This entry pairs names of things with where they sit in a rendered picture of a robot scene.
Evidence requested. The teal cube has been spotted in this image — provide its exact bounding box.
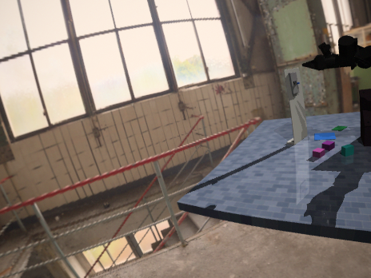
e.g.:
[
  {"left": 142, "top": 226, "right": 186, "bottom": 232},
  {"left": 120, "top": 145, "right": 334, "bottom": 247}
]
[{"left": 341, "top": 144, "right": 354, "bottom": 157}]

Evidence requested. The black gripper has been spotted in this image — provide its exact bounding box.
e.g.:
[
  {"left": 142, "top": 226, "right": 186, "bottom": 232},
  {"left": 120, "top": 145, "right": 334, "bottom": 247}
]
[{"left": 302, "top": 54, "right": 340, "bottom": 71}]

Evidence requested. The small magenta block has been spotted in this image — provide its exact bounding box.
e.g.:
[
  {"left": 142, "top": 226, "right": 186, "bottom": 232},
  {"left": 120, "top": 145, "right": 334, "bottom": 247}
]
[{"left": 313, "top": 148, "right": 325, "bottom": 158}]

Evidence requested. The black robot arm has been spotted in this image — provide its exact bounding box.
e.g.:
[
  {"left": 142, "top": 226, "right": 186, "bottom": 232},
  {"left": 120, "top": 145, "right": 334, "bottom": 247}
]
[{"left": 318, "top": 35, "right": 371, "bottom": 70}]

